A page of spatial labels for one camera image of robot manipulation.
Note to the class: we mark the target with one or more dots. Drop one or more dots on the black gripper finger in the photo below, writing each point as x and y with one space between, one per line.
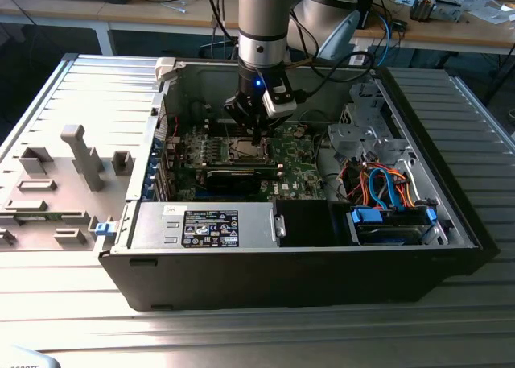
273 123
241 112

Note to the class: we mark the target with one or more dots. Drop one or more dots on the thin metal locking lever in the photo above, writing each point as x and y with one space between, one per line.
226 126

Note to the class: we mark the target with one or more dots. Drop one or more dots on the silver green CPU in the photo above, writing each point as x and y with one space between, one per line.
245 147

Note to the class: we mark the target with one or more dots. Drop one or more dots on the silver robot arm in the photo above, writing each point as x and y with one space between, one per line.
263 17

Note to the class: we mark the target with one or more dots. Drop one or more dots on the green motherboard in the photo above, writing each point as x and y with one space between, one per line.
297 170

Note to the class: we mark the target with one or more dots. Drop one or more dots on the black graphics card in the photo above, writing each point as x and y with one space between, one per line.
233 181

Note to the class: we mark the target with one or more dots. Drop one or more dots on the silver metal drive cage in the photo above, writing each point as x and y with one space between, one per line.
346 140

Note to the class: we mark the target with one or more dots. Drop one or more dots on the pale grey case latch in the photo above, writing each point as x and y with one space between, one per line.
165 68

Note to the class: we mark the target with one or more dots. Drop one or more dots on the black plastic shroud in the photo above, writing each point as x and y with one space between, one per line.
303 223

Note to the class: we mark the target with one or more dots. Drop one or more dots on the black speaker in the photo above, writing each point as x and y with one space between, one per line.
366 5

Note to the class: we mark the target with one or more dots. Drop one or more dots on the grey power supply unit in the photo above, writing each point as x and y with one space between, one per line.
153 227

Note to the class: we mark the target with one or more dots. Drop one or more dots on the black open PC case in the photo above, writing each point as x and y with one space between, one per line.
281 279

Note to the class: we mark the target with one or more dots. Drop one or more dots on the hard disk in blue carrier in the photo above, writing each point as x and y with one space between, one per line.
388 235

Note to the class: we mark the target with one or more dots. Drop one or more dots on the blue plastic clip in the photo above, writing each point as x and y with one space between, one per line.
104 229

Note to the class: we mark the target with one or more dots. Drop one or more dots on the grey parts rack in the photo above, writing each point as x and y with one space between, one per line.
60 162

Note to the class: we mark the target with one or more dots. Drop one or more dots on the dark finned cooler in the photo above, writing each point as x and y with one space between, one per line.
422 7

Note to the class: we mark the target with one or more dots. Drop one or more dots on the wooden desk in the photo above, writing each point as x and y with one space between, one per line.
60 11
442 35

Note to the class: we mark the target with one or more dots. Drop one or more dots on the grey metal drive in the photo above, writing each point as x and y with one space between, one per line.
448 9

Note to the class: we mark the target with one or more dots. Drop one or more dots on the green RAM stick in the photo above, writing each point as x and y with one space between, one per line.
34 218

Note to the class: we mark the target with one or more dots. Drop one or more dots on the white papers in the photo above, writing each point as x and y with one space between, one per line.
489 13

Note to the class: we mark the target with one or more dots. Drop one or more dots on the white labelled object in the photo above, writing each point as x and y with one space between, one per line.
24 360

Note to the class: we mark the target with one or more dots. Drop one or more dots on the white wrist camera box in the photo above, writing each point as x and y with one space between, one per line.
281 110

